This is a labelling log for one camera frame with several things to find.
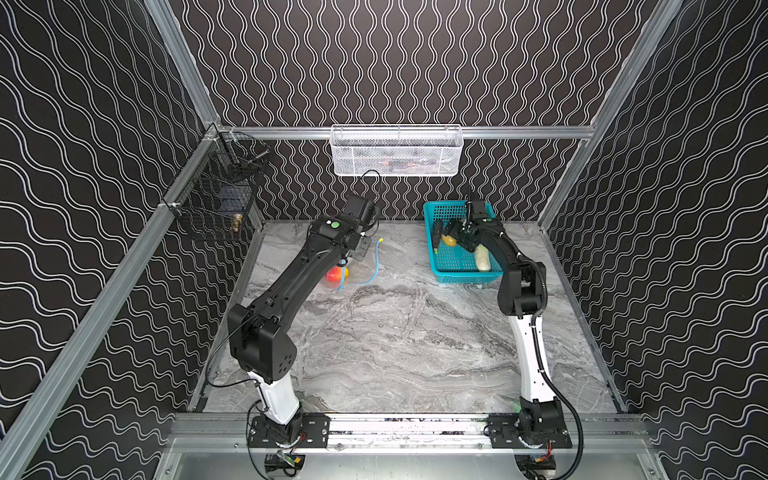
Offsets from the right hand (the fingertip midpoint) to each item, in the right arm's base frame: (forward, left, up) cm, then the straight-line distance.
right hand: (454, 235), depth 113 cm
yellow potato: (-4, +3, +2) cm, 5 cm away
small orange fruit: (-27, +39, +12) cm, 49 cm away
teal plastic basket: (-10, 0, -4) cm, 11 cm away
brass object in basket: (-21, +64, +29) cm, 73 cm away
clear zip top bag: (-16, +37, -2) cm, 40 cm away
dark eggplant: (+1, +7, 0) cm, 7 cm away
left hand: (-23, +32, +22) cm, 45 cm away
